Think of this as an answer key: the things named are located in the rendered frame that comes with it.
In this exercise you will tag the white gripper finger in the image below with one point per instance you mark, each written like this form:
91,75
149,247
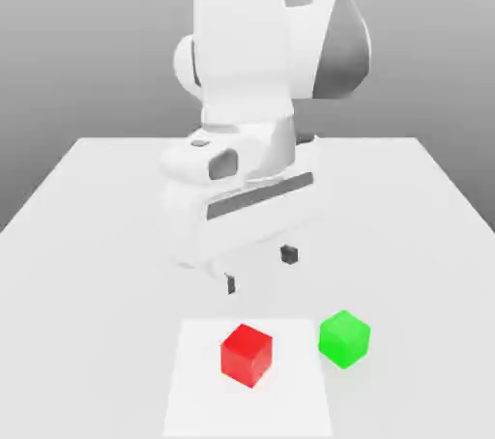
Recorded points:
289,255
230,284

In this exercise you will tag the small red cube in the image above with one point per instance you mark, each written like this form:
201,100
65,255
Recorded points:
246,356

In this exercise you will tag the small green cube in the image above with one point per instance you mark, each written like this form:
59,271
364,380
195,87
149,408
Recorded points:
343,340

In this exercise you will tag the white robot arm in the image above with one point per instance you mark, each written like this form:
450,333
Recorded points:
243,60

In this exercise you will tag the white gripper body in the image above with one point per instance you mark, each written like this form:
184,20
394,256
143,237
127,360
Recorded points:
232,230

